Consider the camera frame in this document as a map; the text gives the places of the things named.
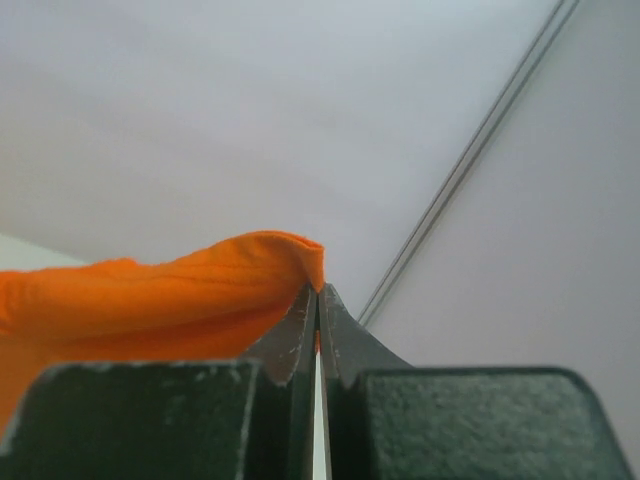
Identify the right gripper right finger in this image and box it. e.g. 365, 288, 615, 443
317, 283, 411, 479

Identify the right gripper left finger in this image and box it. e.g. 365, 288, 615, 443
241, 286, 317, 479

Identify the orange t shirt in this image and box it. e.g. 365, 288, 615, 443
1, 231, 325, 421

